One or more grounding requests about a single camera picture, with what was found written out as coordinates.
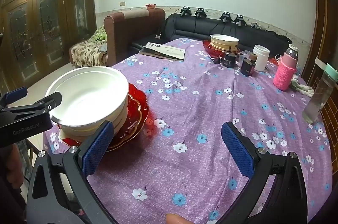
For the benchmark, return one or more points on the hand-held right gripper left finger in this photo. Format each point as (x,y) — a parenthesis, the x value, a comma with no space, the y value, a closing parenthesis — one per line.
(98,150)

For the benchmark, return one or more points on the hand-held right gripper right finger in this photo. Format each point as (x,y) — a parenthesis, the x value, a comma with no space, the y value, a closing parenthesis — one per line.
(237,152)

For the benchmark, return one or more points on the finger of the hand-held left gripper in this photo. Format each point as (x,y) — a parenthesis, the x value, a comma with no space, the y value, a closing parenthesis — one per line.
(15,95)
(51,102)

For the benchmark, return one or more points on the person's right hand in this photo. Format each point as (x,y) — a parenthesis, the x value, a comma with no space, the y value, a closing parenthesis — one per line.
(176,219)

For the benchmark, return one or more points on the red glass plate gold rim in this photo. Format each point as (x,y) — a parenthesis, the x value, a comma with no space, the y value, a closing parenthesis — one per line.
(133,115)

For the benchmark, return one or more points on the purple floral tablecloth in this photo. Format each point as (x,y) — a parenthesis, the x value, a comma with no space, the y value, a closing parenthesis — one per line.
(200,113)

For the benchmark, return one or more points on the patterned blanket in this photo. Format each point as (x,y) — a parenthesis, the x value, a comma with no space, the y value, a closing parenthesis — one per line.
(87,53)

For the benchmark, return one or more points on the green cloth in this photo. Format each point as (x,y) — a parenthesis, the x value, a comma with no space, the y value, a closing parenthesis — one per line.
(99,33)

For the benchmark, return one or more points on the dark bottle with cork top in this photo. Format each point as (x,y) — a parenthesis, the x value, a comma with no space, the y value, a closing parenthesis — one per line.
(248,68)

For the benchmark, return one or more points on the thermos in pink knit sleeve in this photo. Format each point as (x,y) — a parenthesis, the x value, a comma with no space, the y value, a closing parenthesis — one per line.
(284,73)

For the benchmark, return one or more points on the white cloth gloves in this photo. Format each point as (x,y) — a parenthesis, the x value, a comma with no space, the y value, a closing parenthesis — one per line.
(302,86)

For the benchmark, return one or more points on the dark glass jar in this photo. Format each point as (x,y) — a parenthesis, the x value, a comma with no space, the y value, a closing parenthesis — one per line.
(228,60)

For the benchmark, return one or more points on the white plastic canister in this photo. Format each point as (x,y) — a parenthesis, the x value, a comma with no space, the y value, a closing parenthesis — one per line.
(261,58)

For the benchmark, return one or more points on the clear bottle with teal lid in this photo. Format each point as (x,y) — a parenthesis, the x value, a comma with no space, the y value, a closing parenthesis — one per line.
(318,97)

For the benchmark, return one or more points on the red plastic bag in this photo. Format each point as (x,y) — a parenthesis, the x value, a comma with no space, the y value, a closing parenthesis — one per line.
(273,61)

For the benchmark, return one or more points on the clear glass cup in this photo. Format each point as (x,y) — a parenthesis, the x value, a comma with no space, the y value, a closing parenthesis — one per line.
(244,54)

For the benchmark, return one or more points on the brown armchair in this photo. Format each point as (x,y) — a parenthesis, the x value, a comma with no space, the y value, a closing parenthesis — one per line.
(132,33)

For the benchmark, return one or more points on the printed paper booklet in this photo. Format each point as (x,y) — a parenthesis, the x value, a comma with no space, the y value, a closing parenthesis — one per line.
(165,50)

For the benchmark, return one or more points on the black leather sofa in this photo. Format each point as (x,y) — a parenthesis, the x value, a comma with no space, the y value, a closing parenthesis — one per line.
(200,28)

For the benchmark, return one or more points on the small red bowl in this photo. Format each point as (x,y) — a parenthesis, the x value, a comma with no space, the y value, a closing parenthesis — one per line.
(150,6)

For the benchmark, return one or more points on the wooden door frame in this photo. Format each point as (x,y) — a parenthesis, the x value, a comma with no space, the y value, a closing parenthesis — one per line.
(320,2)

